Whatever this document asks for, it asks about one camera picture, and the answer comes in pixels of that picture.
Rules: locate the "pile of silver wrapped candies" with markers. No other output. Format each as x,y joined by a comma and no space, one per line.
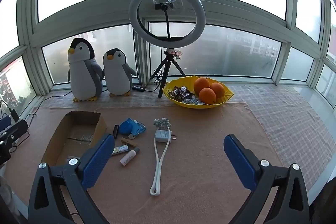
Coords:
194,101

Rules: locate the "pink tube with grey cap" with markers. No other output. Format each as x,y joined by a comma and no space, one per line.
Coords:
128,158

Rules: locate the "blue round tape measure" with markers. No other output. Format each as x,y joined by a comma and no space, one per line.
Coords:
126,127

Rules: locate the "black tripod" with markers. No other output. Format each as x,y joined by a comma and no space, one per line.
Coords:
164,74

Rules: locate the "blue case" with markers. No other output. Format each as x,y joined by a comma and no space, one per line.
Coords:
139,127

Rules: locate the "white charger adapter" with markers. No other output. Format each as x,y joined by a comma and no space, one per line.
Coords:
163,137

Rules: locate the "white massager with grey balls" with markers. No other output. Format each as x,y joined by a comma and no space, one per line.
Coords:
162,123

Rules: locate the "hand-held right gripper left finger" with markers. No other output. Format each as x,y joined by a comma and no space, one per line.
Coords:
97,158

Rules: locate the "small black lighter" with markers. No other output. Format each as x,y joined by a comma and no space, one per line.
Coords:
114,132

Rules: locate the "large penguin plush toy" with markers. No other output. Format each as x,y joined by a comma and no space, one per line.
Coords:
84,74

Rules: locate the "black inline remote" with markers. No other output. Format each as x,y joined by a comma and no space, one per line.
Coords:
138,88

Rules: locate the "cardboard box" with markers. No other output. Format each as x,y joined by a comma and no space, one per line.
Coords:
78,132

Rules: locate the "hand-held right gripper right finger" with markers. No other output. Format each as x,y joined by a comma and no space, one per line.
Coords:
240,161

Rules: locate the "patterned white lighter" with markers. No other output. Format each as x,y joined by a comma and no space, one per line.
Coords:
120,149

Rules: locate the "yellow leaf-shaped bowl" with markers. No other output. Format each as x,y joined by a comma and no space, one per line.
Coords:
178,82

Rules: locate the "black power adapter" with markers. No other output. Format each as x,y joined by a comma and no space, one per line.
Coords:
14,114

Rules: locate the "orange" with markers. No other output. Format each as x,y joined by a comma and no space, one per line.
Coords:
207,96
218,89
200,85

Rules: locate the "small penguin plush toy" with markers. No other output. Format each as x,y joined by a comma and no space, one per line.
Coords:
118,77

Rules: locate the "pile of brown candy packets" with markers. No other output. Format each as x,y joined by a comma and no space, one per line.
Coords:
181,93

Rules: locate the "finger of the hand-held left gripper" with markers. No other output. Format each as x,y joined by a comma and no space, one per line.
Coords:
15,131
4,150

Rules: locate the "pink fleece blanket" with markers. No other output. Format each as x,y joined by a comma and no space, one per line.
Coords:
199,140

